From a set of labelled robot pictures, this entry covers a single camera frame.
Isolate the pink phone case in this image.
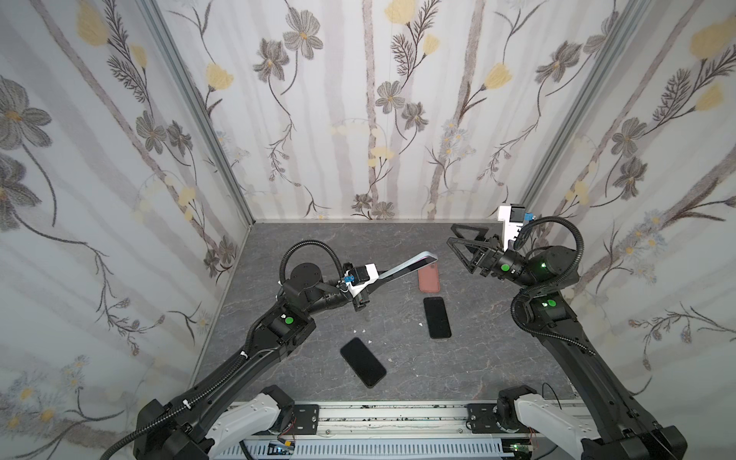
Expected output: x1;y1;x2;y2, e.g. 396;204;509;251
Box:
418;263;441;294

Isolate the phone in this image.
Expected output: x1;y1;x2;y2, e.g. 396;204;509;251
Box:
339;337;387;388
379;251;438;282

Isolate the black smartphone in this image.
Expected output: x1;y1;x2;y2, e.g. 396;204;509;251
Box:
423;297;452;339

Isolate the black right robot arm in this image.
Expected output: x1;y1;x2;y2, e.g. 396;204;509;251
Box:
448;217;688;459

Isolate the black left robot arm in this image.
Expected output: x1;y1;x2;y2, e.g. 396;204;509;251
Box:
123;263;387;459

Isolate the phone in black case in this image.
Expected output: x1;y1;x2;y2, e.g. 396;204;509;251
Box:
339;337;387;388

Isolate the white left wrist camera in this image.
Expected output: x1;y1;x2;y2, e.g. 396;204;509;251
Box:
340;264;380;291

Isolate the right black corrugated cable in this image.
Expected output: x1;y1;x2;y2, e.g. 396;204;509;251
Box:
514;215;586;271

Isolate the black corrugated cable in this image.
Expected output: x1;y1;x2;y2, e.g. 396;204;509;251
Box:
514;215;586;271
278;240;345;286

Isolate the left black corrugated cable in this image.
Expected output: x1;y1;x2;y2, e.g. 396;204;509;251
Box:
278;240;345;286

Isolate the aluminium mounting rail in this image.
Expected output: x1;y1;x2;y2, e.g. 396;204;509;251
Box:
217;401;599;460

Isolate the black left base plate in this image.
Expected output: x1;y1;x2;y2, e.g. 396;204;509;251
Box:
285;404;320;436

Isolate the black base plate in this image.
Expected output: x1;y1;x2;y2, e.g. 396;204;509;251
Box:
466;402;500;434
285;404;320;436

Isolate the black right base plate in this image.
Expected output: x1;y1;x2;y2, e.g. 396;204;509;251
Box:
466;402;500;434

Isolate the white perforated cable duct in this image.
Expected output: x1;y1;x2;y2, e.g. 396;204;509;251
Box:
245;438;514;459

